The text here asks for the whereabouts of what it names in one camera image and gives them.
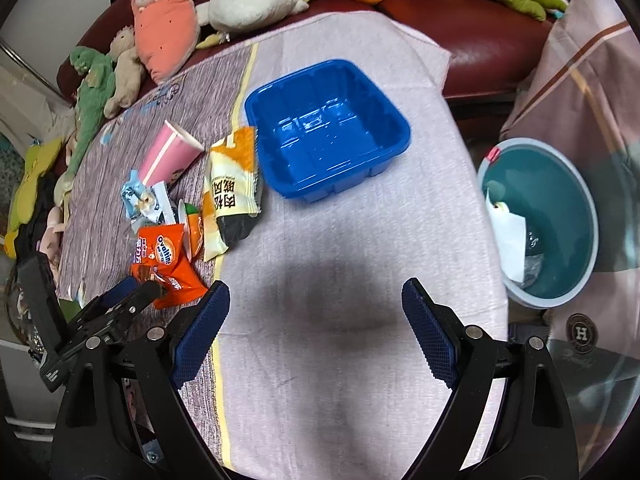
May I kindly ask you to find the pink paper cup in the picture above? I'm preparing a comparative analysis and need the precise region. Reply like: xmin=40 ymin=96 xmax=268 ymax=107
xmin=137 ymin=120 xmax=206 ymax=193

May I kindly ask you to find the pale pink plush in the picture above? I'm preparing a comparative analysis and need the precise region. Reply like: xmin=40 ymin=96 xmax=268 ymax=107
xmin=40 ymin=110 xmax=81 ymax=256

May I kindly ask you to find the blue and white wrapper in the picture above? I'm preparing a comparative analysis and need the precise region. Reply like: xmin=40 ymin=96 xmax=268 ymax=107
xmin=121 ymin=170 xmax=177 ymax=233

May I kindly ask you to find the teal round bin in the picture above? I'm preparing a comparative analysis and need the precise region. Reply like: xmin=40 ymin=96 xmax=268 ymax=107
xmin=476 ymin=137 xmax=599 ymax=308

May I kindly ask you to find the clear plastic bottle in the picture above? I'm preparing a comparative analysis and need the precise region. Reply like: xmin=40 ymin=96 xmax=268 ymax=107
xmin=522 ymin=230 xmax=547 ymax=286

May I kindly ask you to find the dark red leather sofa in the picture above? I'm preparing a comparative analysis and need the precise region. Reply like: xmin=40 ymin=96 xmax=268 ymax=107
xmin=55 ymin=0 xmax=556 ymax=111

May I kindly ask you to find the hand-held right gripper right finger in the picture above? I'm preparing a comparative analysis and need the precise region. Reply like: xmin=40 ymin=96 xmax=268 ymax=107
xmin=400 ymin=277 xmax=580 ymax=480

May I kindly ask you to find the green dinosaur plush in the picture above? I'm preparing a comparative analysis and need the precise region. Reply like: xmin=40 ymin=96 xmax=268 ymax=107
xmin=62 ymin=46 xmax=117 ymax=171

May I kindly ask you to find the white paper sheet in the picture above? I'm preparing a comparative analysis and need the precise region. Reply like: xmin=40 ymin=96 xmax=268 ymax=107
xmin=486 ymin=200 xmax=528 ymax=283

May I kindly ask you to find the yellow plush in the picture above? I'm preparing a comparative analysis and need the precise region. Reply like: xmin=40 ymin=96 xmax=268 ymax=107
xmin=4 ymin=140 xmax=63 ymax=258

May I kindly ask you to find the orange snack packet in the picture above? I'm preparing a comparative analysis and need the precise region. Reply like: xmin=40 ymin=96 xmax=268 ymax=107
xmin=130 ymin=223 xmax=211 ymax=310

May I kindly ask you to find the beige doll plush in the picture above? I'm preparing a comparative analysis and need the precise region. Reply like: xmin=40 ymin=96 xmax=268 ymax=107
xmin=103 ymin=29 xmax=146 ymax=120

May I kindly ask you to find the yellow snack packet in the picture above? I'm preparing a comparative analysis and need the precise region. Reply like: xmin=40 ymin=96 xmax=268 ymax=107
xmin=202 ymin=126 xmax=263 ymax=262

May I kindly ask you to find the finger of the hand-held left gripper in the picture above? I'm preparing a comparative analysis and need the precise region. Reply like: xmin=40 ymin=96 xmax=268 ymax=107
xmin=102 ymin=277 xmax=142 ymax=308
xmin=65 ymin=281 xmax=161 ymax=356

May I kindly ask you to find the blue plastic tray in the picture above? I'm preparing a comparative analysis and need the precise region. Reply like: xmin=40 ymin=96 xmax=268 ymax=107
xmin=244 ymin=59 xmax=412 ymax=204

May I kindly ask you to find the small green jelly cup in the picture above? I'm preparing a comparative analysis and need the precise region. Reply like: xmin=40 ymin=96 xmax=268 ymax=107
xmin=177 ymin=199 xmax=202 ymax=228

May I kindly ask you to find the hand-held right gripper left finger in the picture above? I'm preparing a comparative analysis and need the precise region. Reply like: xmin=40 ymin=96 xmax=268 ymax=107
xmin=54 ymin=280 xmax=236 ymax=480

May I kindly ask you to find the pink bunny plush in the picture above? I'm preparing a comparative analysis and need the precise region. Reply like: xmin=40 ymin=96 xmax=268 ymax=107
xmin=129 ymin=0 xmax=201 ymax=86

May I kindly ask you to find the white duck plush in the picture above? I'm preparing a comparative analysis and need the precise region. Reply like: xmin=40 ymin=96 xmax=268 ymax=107
xmin=195 ymin=0 xmax=321 ymax=48

